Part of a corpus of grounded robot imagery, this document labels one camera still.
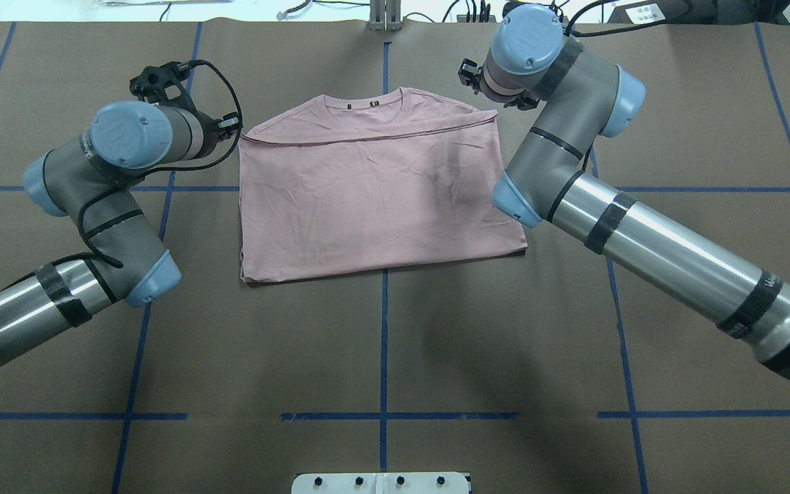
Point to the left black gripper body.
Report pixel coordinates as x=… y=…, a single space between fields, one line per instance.
x=211 y=139

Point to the black power box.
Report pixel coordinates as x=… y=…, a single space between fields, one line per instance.
x=673 y=12

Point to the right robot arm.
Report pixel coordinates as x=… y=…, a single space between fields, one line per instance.
x=537 y=61

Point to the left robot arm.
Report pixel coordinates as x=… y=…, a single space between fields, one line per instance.
x=88 y=180

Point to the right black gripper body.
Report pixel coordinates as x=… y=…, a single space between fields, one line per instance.
x=475 y=80

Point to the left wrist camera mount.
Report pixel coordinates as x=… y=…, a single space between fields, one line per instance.
x=164 y=85

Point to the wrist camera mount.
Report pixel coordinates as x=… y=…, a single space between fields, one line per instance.
x=470 y=74
x=164 y=85

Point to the pink Snoopy t-shirt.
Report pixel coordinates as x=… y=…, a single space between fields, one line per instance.
x=338 y=186

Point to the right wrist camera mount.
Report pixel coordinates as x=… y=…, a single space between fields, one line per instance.
x=470 y=74

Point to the aluminium frame post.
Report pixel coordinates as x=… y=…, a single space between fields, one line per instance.
x=385 y=16

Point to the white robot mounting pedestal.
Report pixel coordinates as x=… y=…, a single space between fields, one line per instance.
x=383 y=482

